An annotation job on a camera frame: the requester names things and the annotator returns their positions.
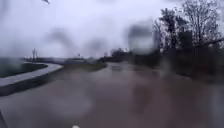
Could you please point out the wet brown asphalt road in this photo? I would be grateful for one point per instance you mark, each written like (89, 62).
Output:
(116, 100)

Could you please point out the robot's own part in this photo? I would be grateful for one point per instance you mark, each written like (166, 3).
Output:
(76, 126)

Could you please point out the dark hedge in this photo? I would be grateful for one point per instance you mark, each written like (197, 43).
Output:
(186, 63)

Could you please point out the grass strip beside road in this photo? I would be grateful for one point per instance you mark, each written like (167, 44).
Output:
(36, 82)

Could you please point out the pole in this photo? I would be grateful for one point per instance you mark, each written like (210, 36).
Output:
(33, 55)

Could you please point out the row of bare trees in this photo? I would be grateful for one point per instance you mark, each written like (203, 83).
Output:
(186, 30)

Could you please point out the grass field inside curved path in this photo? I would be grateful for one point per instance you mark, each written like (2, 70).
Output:
(18, 68)

